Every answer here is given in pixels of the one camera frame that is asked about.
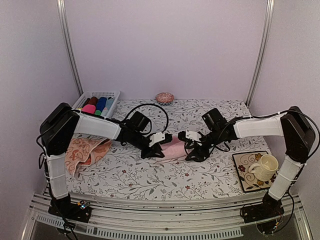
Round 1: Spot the square floral plate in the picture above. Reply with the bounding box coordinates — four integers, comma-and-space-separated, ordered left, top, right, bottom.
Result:
232, 151, 279, 193

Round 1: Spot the patterned ceramic bowl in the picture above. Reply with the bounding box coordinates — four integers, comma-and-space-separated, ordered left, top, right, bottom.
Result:
155, 92, 174, 106

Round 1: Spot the floral table mat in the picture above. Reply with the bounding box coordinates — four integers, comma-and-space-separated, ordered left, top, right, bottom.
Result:
64, 99, 270, 201

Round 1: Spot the pink rolled towel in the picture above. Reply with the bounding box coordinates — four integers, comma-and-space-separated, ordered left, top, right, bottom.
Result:
82, 104, 96, 114

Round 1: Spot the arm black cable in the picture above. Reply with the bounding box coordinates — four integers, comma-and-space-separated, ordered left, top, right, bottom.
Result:
183, 117, 237, 157
124, 102, 169, 136

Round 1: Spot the aluminium frame post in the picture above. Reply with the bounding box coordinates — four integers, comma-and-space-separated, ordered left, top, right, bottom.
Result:
245, 0, 275, 108
56, 0, 84, 96

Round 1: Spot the right aluminium frame post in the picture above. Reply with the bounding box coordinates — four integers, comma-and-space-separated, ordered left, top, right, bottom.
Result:
245, 0, 275, 108

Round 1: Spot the dark red rolled towel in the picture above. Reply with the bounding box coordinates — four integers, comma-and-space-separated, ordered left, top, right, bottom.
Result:
87, 96, 99, 106

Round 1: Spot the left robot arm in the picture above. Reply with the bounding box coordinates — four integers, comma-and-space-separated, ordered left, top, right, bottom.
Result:
36, 102, 173, 223

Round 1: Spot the left aluminium frame post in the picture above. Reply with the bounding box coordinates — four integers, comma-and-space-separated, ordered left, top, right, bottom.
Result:
56, 0, 84, 96

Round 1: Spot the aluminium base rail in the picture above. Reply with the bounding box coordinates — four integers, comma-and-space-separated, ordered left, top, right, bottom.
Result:
20, 191, 315, 240

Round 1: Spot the light blue rolled towel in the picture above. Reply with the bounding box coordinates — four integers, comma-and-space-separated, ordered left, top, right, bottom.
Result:
101, 97, 115, 117

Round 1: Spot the cream ceramic mug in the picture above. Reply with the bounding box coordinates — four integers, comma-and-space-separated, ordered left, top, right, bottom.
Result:
248, 154, 279, 182

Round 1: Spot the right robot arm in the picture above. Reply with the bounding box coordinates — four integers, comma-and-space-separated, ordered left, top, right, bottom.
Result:
178, 106, 320, 223

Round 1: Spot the pink towel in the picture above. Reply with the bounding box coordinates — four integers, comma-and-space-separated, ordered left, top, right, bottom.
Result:
155, 136, 187, 163
82, 104, 96, 114

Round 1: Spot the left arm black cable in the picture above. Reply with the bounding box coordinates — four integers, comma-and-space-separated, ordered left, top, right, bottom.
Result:
124, 102, 169, 136

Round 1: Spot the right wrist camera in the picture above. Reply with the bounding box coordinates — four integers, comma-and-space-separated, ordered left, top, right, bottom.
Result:
178, 130, 202, 142

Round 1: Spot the white plastic basket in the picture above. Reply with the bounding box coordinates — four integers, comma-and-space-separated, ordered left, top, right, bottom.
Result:
72, 90, 121, 119

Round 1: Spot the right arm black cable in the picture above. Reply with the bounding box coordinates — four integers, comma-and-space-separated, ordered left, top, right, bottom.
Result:
183, 117, 237, 157

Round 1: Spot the orange patterned towel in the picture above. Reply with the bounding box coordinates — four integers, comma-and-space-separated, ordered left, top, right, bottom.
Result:
64, 137, 112, 177

